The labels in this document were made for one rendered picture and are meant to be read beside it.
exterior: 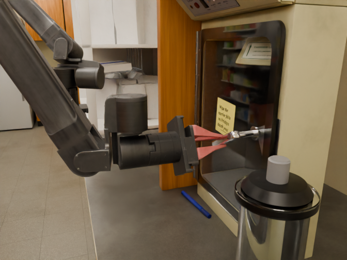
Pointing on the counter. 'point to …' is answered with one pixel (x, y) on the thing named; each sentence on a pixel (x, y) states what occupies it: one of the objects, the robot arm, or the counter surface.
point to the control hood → (253, 5)
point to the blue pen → (196, 204)
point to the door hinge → (195, 84)
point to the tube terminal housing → (301, 89)
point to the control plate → (214, 6)
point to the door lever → (253, 133)
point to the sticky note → (224, 116)
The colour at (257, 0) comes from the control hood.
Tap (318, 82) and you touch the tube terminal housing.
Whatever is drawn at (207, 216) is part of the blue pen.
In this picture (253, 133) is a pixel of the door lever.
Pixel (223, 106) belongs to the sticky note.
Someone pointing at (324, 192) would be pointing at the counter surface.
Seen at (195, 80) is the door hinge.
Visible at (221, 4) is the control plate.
